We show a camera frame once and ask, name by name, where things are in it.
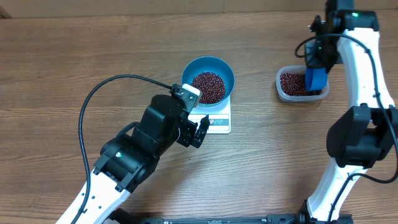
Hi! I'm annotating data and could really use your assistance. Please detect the blue plastic measuring scoop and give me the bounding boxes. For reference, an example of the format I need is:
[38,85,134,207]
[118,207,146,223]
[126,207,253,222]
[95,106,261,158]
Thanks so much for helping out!
[305,67,328,91]

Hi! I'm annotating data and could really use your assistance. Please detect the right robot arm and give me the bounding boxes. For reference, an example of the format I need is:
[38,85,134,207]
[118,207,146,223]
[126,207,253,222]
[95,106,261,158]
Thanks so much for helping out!
[296,1,397,223]

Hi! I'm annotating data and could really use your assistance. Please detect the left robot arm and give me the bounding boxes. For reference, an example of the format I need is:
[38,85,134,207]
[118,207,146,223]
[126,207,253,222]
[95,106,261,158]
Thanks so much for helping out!
[58,92,210,223]

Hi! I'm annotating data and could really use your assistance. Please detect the white digital kitchen scale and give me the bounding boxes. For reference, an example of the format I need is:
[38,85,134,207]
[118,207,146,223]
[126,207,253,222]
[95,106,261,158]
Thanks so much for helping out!
[188,96,231,134]

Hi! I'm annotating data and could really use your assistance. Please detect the red beans in bowl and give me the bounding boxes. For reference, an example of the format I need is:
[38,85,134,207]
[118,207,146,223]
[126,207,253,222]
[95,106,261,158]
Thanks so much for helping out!
[191,72,226,105]

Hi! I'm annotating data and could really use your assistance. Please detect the teal blue bowl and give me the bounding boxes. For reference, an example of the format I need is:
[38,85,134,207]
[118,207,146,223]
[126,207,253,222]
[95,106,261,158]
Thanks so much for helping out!
[182,56,235,106]

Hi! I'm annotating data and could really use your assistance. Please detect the red adzuki beans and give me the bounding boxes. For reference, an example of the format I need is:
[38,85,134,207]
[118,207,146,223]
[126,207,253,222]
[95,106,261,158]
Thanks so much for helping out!
[280,72,322,96]

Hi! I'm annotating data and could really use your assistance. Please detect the clear plastic food container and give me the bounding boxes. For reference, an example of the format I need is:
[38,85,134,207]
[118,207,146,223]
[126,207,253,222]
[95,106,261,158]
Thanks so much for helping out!
[275,65,330,103]

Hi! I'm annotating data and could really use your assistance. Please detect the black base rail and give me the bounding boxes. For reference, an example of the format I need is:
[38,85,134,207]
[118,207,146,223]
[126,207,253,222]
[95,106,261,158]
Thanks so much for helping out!
[105,208,354,224]

